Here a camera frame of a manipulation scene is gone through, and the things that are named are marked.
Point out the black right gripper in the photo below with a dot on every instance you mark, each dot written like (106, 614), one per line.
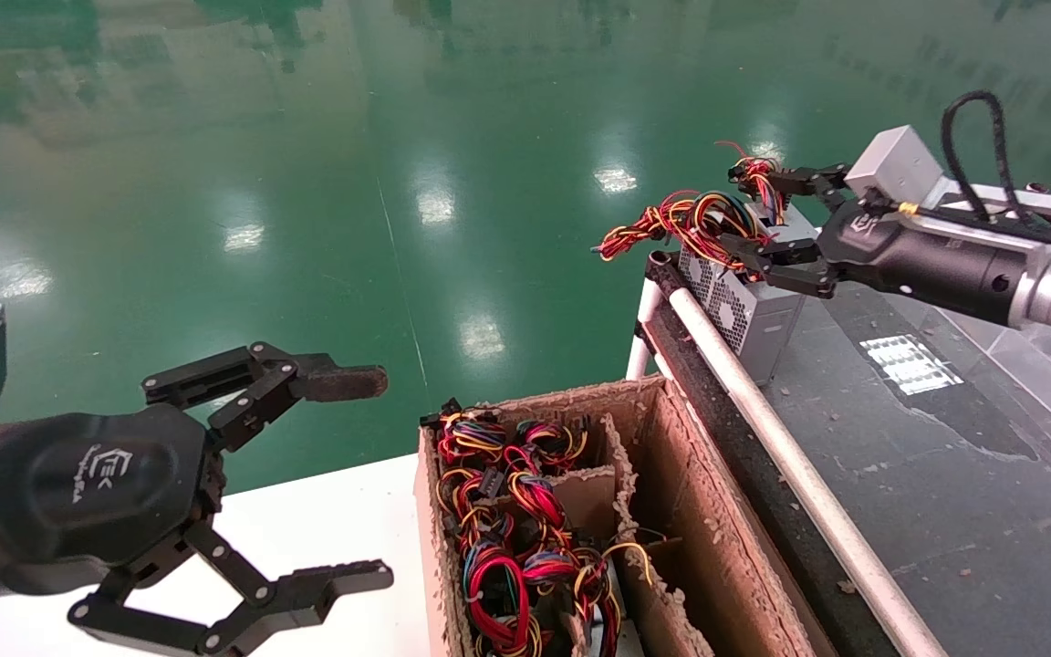
(927, 260)

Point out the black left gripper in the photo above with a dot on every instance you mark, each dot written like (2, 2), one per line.
(88, 493)

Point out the grey power supply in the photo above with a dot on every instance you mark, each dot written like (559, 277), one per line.
(758, 328)
(796, 226)

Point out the worn brown cardboard box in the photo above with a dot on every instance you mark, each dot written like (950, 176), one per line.
(699, 511)

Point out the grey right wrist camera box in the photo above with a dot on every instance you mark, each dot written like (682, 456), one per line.
(895, 160)

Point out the white pipe table frame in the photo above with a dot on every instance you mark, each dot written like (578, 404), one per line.
(791, 456)

